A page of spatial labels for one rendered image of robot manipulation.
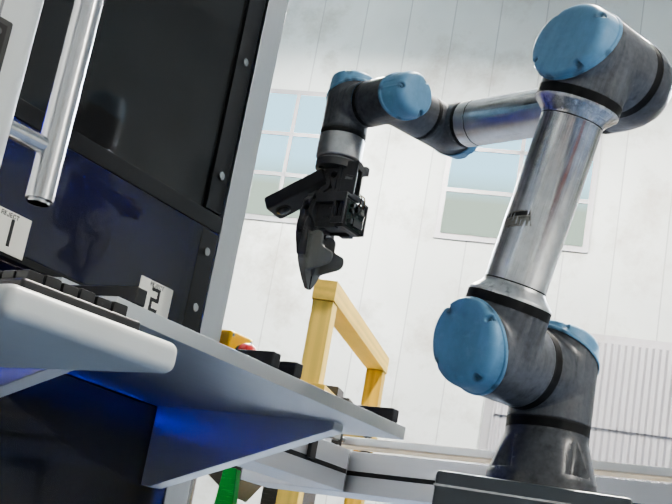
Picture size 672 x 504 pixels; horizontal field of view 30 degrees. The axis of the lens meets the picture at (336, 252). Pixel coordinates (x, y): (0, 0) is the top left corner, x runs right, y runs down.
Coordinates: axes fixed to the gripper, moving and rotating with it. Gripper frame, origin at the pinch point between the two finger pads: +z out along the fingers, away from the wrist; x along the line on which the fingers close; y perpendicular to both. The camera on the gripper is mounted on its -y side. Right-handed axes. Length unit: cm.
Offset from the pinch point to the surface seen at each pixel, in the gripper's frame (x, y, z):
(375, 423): 1.3, 16.2, 21.4
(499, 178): 733, -327, -314
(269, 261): 679, -504, -221
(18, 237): -38.7, -23.6, 6.0
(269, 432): -0.7, -0.9, 24.6
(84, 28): -88, 32, 4
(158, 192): -11.7, -23.8, -11.1
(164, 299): -4.8, -23.6, 5.1
